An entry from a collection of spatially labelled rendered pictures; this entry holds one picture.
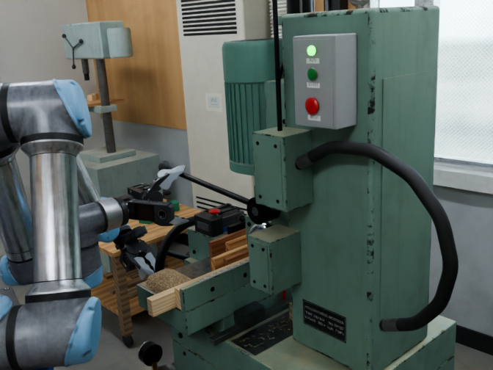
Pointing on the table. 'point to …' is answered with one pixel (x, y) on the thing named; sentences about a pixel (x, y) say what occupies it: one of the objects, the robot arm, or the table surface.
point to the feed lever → (263, 215)
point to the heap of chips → (164, 280)
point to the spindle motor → (246, 95)
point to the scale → (223, 271)
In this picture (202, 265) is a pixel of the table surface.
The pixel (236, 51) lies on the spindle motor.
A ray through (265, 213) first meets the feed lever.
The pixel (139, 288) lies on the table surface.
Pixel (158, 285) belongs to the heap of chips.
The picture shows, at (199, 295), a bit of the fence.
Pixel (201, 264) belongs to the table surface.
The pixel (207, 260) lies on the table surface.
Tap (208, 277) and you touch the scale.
